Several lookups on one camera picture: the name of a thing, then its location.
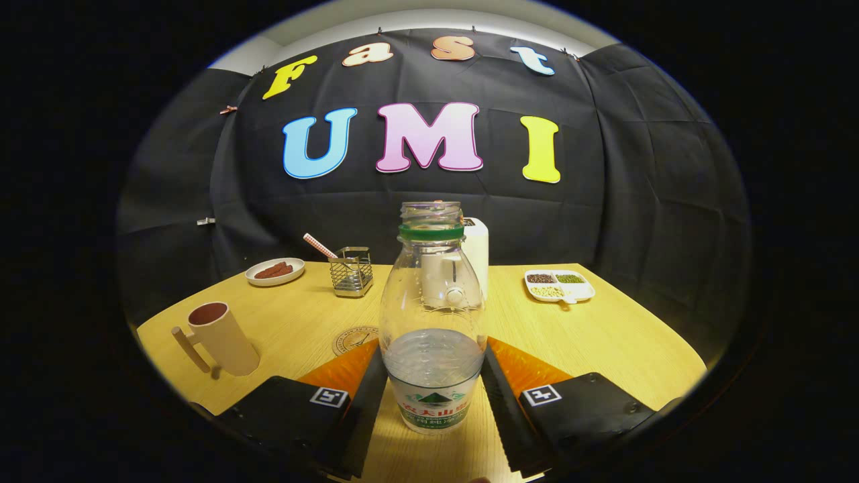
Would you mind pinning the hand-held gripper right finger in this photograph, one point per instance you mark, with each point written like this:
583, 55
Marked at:
510, 429

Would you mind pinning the white divided bean dish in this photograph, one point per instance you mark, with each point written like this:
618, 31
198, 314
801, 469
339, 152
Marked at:
580, 290

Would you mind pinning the black backdrop cloth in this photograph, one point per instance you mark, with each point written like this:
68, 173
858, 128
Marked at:
637, 201

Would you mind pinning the wooden table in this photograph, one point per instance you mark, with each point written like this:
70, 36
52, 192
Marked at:
604, 335

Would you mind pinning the round white plate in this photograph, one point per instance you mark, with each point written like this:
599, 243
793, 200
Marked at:
295, 276

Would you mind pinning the round wooden coaster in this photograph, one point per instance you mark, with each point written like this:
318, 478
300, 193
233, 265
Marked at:
349, 339

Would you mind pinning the white toaster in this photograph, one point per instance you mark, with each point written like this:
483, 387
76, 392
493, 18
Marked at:
478, 255

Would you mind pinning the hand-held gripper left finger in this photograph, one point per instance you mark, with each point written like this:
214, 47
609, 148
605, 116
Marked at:
366, 422

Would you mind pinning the clear plastic juice bottle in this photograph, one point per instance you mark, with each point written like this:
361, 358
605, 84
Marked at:
433, 365

